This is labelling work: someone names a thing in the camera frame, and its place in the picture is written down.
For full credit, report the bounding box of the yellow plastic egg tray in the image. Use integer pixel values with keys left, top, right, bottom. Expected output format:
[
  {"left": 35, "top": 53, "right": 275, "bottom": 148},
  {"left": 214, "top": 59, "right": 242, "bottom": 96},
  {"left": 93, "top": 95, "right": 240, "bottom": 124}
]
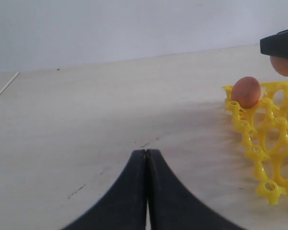
[{"left": 222, "top": 81, "right": 288, "bottom": 205}]

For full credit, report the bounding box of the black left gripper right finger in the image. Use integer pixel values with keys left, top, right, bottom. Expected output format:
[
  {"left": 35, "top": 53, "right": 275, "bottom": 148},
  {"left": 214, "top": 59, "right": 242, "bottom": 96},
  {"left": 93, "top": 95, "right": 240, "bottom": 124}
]
[{"left": 146, "top": 149, "right": 242, "bottom": 230}]

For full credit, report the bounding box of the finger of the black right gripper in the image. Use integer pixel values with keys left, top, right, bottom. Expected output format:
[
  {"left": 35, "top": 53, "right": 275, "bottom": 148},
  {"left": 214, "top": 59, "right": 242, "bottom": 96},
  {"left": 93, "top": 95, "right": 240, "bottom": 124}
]
[{"left": 260, "top": 29, "right": 288, "bottom": 59}]

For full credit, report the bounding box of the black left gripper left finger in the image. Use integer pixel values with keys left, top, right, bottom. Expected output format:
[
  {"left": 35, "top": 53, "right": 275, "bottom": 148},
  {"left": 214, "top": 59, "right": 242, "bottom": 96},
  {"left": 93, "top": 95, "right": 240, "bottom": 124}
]
[{"left": 64, "top": 149, "right": 146, "bottom": 230}]

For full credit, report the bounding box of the brown egg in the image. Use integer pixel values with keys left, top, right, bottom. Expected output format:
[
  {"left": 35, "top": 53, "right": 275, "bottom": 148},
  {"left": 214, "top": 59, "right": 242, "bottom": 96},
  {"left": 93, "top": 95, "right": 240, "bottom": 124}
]
[
  {"left": 270, "top": 56, "right": 288, "bottom": 77},
  {"left": 231, "top": 76, "right": 262, "bottom": 109}
]

